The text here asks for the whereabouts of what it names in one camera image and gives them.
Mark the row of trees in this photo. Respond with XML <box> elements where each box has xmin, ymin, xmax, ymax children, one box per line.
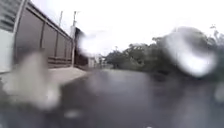
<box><xmin>105</xmin><ymin>25</ymin><xmax>224</xmax><ymax>81</ymax></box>

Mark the grey asphalt road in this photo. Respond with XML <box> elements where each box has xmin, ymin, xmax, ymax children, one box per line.
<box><xmin>0</xmin><ymin>67</ymin><xmax>224</xmax><ymax>128</ymax></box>

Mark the pale utility pole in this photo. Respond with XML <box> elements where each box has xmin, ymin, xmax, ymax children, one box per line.
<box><xmin>70</xmin><ymin>10</ymin><xmax>78</xmax><ymax>68</ymax></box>

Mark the thin pole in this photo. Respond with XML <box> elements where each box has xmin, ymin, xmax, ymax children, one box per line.
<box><xmin>58</xmin><ymin>10</ymin><xmax>64</xmax><ymax>28</ymax></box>

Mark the dark panelled wall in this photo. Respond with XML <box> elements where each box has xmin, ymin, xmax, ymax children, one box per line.
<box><xmin>0</xmin><ymin>0</ymin><xmax>75</xmax><ymax>74</ymax></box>

